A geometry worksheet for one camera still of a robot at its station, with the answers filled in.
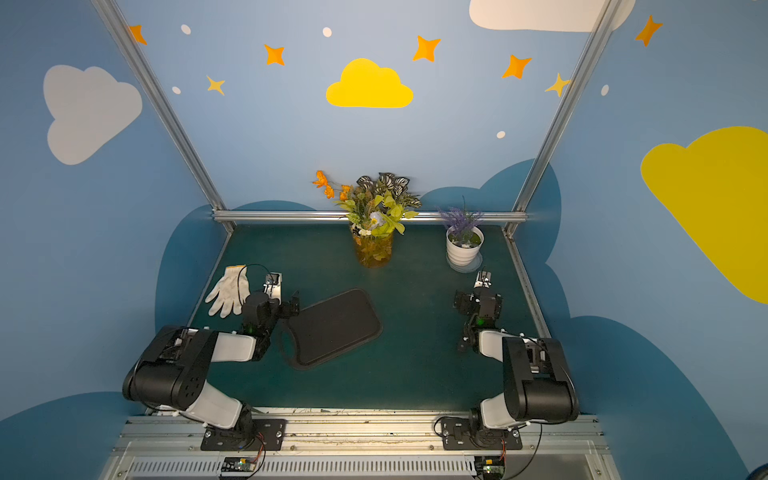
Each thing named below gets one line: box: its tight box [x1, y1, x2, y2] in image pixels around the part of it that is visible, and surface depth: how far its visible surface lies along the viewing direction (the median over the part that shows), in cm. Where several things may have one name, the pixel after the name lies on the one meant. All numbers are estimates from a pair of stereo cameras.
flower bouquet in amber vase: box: [312, 171, 422, 269], surface depth 104 cm
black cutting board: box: [285, 288, 383, 370], surface depth 95 cm
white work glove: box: [205, 265, 251, 318], surface depth 103 cm
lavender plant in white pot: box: [436, 195, 485, 274], surface depth 106 cm
